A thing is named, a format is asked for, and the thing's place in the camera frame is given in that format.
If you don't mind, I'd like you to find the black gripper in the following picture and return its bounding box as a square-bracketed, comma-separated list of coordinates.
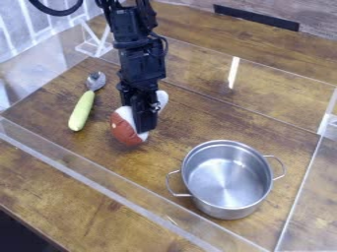
[118, 45, 166, 134]

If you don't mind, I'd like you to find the red white plush mushroom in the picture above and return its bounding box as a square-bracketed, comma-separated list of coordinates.
[110, 90, 170, 147]

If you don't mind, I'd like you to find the silver metal pot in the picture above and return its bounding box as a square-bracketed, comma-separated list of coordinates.
[166, 140, 288, 221]

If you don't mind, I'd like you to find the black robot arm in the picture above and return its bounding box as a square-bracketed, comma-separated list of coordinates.
[95, 0, 169, 133]

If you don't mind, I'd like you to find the clear acrylic triangle stand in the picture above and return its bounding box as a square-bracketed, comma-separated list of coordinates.
[75, 21, 115, 58]

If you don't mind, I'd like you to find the clear acrylic barrier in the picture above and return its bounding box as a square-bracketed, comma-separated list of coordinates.
[0, 116, 269, 252]

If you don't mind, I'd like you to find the black bar on table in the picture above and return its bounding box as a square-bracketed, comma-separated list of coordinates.
[213, 4, 300, 32]

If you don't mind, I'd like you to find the yellow-green handled spoon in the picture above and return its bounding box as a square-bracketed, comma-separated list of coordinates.
[69, 72, 107, 132]

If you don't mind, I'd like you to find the black cable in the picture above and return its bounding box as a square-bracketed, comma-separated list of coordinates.
[28, 0, 86, 18]

